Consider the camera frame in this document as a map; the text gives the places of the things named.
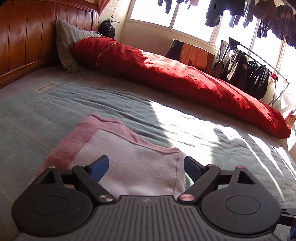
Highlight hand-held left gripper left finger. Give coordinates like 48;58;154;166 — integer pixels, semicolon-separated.
37;155;116;204

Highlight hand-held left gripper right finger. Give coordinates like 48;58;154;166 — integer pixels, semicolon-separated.
177;156;260;204

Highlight pink and white sweater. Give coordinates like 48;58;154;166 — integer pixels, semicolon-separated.
30;113;187;197

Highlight clothes hanging at window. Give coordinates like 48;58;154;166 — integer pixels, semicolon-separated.
126;0;296;77

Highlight red quilt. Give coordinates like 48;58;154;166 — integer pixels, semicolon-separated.
69;37;291;139

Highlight maroon garment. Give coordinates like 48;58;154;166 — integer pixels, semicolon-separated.
209;61;226;79

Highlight black jacket with round patch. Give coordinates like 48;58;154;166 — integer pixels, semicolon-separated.
225;50;248;91

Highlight orange garment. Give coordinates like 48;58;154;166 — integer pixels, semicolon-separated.
165;39;215;75

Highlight metal drying rack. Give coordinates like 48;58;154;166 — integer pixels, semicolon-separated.
228;37;292;108

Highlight grey pillow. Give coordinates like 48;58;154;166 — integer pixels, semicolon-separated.
54;20;103;74

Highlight black bag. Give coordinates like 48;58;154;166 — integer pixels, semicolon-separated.
97;20;116;39

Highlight brown wooden headboard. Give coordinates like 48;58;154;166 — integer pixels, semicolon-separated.
0;0;100;90

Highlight dark hanging garment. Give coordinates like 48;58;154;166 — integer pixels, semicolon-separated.
272;5;296;49
205;0;247;28
158;0;200;14

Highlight brown hanging garment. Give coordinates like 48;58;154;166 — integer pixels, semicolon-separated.
243;0;278;39

